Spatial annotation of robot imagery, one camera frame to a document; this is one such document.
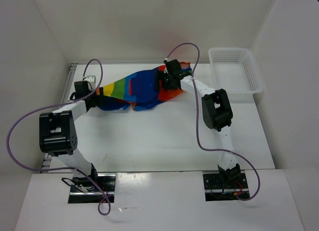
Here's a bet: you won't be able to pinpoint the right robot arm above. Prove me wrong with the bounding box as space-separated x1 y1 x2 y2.
155 59 241 189

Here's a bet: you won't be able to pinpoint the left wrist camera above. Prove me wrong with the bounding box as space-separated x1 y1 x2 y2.
83 76 96 89

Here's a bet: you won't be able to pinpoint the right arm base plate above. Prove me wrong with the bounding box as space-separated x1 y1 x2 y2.
203 172 250 202

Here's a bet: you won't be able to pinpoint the white plastic basket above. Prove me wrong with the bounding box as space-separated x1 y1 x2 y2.
208 47 264 95

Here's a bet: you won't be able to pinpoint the rainbow striped shorts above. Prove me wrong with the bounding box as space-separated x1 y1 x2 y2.
96 65 183 111

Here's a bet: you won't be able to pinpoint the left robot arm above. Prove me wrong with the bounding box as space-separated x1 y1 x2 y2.
39 93 100 192

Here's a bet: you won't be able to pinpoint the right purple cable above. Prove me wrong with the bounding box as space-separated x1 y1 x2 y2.
166 42 262 201

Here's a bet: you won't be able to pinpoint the purple cable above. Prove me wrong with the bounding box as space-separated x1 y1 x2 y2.
5 59 112 215
166 42 262 201

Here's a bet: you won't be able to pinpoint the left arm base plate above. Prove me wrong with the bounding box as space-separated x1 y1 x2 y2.
61 173 116 204

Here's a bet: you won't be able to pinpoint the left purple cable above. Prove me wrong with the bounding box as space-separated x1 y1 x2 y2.
5 59 112 215

